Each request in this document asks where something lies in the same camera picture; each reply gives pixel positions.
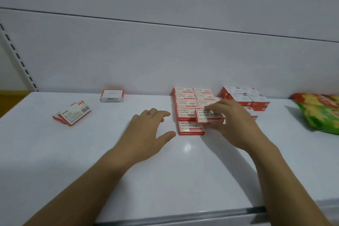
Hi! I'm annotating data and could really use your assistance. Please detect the person's left hand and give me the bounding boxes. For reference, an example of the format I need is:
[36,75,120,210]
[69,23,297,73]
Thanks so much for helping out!
[112,108,177,164]

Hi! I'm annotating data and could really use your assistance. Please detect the person's right hand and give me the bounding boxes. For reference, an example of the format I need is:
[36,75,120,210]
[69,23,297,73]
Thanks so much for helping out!
[205,98,276,154]

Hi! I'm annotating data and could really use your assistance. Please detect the red white staple box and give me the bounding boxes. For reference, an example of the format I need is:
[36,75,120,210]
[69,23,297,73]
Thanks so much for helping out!
[195,109,225,124]
[52,111,67,124]
[61,98,92,126]
[100,89,125,103]

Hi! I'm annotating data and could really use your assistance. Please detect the person's left forearm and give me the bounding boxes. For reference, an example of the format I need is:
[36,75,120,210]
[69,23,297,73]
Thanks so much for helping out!
[23,151,145,226]

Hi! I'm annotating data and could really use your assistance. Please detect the person's right forearm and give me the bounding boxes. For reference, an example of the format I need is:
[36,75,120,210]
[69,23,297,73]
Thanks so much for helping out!
[249,143,333,226]

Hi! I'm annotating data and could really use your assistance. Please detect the rows of red staple boxes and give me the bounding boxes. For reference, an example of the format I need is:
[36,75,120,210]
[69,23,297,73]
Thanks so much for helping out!
[173,87,222,136]

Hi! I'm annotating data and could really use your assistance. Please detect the pile of small white boxes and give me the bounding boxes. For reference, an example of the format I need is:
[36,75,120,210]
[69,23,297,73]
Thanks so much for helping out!
[222,86,270,121]

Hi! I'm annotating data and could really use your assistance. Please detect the green snack bag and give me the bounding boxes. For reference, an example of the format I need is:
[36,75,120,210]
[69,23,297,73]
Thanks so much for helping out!
[291,93,339,135]

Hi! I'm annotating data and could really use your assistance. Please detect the white slotted shelf upright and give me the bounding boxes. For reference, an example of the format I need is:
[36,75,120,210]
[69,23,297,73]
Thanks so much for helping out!
[0,18,39,93]

